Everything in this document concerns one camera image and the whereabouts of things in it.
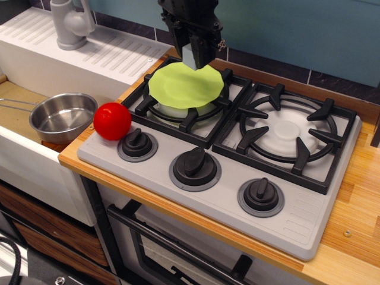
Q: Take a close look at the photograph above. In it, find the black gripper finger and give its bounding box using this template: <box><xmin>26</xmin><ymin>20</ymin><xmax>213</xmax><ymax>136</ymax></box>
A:
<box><xmin>190</xmin><ymin>35</ymin><xmax>216</xmax><ymax>69</ymax></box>
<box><xmin>167</xmin><ymin>21</ymin><xmax>188</xmax><ymax>56</ymax></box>

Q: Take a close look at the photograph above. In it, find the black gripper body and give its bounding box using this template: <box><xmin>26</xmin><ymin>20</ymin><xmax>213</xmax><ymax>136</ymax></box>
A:
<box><xmin>157</xmin><ymin>0</ymin><xmax>226</xmax><ymax>51</ymax></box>

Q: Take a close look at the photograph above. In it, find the pale blue cube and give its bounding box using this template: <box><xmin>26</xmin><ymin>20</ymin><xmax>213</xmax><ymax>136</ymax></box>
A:
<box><xmin>182</xmin><ymin>43</ymin><xmax>198</xmax><ymax>71</ymax></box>

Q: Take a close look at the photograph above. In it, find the red toy tomato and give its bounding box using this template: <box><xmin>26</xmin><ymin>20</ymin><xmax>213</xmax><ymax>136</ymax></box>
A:
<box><xmin>93</xmin><ymin>102</ymin><xmax>132</xmax><ymax>141</ymax></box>

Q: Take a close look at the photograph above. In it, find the light green plate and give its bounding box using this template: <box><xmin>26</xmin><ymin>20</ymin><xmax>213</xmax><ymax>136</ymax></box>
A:
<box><xmin>148</xmin><ymin>62</ymin><xmax>224</xmax><ymax>109</ymax></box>

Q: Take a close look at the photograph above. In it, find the small steel pot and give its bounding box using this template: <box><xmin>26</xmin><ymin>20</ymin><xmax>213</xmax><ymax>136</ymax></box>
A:
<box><xmin>0</xmin><ymin>93</ymin><xmax>99</xmax><ymax>143</ymax></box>

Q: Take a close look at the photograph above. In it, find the white toy sink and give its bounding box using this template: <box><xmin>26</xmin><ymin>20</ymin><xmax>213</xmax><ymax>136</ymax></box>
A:
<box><xmin>1</xmin><ymin>8</ymin><xmax>169</xmax><ymax>226</ymax></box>

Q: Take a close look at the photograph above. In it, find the black left burner grate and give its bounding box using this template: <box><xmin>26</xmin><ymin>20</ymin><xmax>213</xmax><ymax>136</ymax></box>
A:
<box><xmin>122</xmin><ymin>68</ymin><xmax>253</xmax><ymax>148</ymax></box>

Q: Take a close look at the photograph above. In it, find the black burner grate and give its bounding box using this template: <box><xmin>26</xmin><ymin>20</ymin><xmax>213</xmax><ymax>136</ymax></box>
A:
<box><xmin>213</xmin><ymin>83</ymin><xmax>362</xmax><ymax>195</ymax></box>
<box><xmin>122</xmin><ymin>68</ymin><xmax>253</xmax><ymax>148</ymax></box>

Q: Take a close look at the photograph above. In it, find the grey toy faucet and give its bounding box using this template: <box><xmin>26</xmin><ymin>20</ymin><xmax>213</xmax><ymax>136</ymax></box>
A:
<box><xmin>50</xmin><ymin>0</ymin><xmax>96</xmax><ymax>50</ymax></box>

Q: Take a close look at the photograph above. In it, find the black left stove knob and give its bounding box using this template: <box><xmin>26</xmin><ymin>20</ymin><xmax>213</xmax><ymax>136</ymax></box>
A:
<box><xmin>117</xmin><ymin>128</ymin><xmax>159</xmax><ymax>163</ymax></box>

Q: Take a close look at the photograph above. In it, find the black stove knob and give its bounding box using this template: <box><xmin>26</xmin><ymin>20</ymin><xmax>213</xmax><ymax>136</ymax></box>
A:
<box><xmin>117</xmin><ymin>128</ymin><xmax>159</xmax><ymax>163</ymax></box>
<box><xmin>237</xmin><ymin>178</ymin><xmax>285</xmax><ymax>218</ymax></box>
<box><xmin>169</xmin><ymin>147</ymin><xmax>221</xmax><ymax>192</ymax></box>

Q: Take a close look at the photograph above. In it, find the black middle stove knob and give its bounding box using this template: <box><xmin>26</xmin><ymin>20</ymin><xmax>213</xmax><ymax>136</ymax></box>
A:
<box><xmin>169</xmin><ymin>147</ymin><xmax>221</xmax><ymax>192</ymax></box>

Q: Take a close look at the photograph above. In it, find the grey toy stove top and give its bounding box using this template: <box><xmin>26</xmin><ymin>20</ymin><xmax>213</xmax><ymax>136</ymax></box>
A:
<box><xmin>77</xmin><ymin>57</ymin><xmax>344</xmax><ymax>260</ymax></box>

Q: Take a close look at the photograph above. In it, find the black right burner grate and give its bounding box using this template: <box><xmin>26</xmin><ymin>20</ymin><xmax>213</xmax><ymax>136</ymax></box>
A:
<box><xmin>213</xmin><ymin>83</ymin><xmax>362</xmax><ymax>195</ymax></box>

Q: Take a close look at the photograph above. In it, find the black right stove knob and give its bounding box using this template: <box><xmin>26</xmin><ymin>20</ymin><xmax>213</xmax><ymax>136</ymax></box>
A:
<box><xmin>237</xmin><ymin>178</ymin><xmax>285</xmax><ymax>218</ymax></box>

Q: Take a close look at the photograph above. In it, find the wooden drawer front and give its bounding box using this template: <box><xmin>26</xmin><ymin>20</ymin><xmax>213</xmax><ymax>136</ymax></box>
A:
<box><xmin>1</xmin><ymin>181</ymin><xmax>118</xmax><ymax>284</ymax></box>

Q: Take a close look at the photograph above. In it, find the oven door with handle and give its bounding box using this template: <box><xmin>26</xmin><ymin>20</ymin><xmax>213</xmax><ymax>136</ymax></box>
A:
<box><xmin>107</xmin><ymin>200</ymin><xmax>252</xmax><ymax>284</ymax></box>

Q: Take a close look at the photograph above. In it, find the black braided cable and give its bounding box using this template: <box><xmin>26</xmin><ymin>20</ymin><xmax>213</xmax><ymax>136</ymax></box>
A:
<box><xmin>0</xmin><ymin>236</ymin><xmax>24</xmax><ymax>285</ymax></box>

